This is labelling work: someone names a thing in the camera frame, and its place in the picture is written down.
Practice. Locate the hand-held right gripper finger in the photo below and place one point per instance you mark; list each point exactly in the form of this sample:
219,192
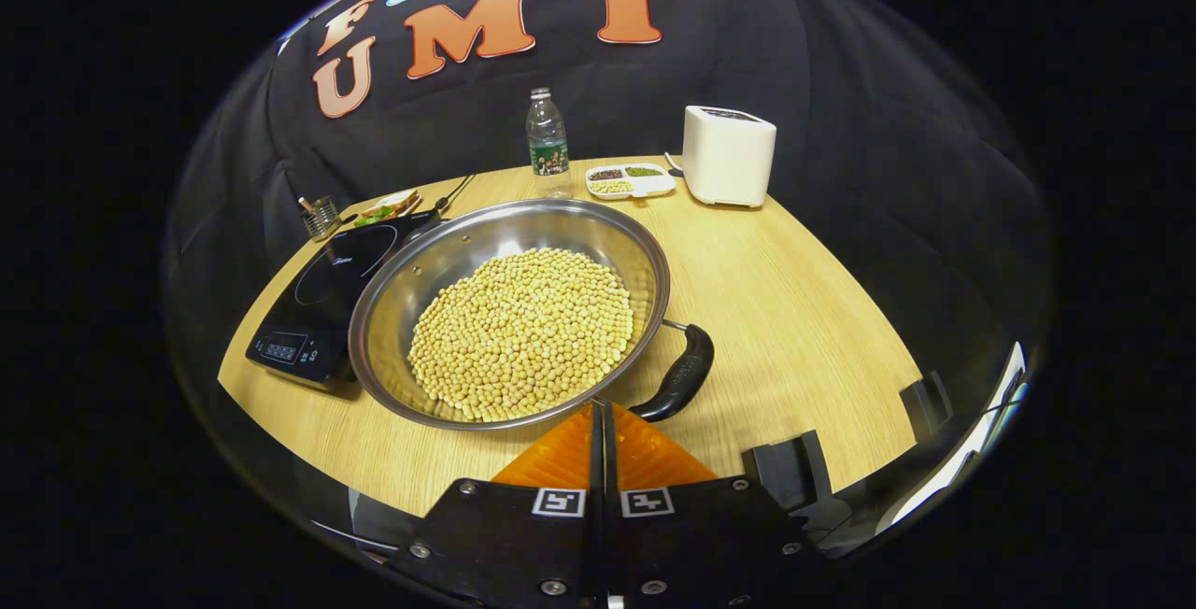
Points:
594,460
609,460

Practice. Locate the black induction cooktop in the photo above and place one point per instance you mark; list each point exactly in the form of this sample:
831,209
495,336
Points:
318,310

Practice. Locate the pile of soybeans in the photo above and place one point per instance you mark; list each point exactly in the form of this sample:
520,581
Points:
523,333

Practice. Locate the black chair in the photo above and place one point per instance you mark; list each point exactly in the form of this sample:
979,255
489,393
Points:
927,403
794,474

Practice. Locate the white divided dish with beans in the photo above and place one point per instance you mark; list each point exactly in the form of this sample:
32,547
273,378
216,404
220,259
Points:
632,182

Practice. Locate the clear plastic water bottle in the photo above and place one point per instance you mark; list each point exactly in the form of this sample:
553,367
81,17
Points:
548,156

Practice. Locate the white toaster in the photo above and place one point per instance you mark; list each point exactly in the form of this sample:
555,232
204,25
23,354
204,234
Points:
729,161

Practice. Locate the plate with sandwich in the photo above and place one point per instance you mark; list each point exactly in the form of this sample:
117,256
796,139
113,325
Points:
388,207

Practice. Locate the small glass holder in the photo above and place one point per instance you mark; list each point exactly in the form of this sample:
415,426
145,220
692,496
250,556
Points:
322,219

